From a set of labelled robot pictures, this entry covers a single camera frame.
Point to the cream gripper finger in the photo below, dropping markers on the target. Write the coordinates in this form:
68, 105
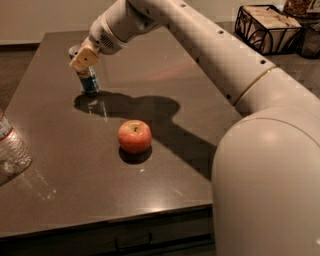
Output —
83, 57

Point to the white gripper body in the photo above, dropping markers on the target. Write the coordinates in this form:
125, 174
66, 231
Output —
102, 37

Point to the Red Bull can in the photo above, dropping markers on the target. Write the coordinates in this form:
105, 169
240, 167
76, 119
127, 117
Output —
87, 77

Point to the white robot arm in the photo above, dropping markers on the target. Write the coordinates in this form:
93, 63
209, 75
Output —
266, 169

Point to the clear plastic water bottle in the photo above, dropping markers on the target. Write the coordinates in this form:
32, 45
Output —
14, 155

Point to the red apple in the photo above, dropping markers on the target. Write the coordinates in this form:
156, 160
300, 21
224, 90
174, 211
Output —
134, 136

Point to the white napkins in basket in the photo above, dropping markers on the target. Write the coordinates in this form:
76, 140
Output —
270, 25

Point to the dark bowl with snacks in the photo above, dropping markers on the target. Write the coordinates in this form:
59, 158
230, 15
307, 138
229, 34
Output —
309, 9

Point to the left drawer handle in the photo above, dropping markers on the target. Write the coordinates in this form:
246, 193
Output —
133, 243

